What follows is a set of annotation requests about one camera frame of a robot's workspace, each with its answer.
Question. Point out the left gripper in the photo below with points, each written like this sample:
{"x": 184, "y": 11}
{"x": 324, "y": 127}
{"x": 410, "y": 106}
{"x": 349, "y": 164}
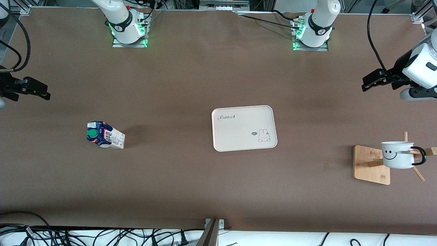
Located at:
{"x": 396, "y": 74}

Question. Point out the blue milk carton green cap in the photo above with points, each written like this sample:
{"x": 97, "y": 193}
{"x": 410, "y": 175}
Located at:
{"x": 109, "y": 136}

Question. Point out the aluminium frame profile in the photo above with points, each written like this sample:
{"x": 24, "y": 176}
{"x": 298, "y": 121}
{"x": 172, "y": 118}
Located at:
{"x": 418, "y": 17}
{"x": 20, "y": 9}

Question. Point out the wooden mug tree rack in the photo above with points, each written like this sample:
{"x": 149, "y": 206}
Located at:
{"x": 370, "y": 171}

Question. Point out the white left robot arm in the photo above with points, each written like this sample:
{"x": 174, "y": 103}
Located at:
{"x": 321, "y": 20}

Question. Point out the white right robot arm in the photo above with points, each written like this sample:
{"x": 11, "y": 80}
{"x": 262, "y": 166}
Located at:
{"x": 119, "y": 17}

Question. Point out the silver beam bracket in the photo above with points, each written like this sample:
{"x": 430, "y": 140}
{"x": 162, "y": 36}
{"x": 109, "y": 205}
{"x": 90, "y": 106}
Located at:
{"x": 222, "y": 223}

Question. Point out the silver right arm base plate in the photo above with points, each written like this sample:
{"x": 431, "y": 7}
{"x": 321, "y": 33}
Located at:
{"x": 117, "y": 44}

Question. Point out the brown camera stand beam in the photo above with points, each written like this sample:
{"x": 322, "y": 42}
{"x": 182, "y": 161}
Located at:
{"x": 210, "y": 237}

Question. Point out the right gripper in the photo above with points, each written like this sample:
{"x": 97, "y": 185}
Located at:
{"x": 4, "y": 84}

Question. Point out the cream tray with rabbit print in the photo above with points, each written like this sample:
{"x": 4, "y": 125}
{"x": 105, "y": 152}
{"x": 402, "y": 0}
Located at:
{"x": 245, "y": 133}

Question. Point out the grey power strip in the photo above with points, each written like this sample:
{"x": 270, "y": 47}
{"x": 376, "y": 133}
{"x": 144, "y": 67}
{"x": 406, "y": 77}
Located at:
{"x": 223, "y": 6}

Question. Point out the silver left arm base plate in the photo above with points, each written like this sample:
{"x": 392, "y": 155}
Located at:
{"x": 322, "y": 49}

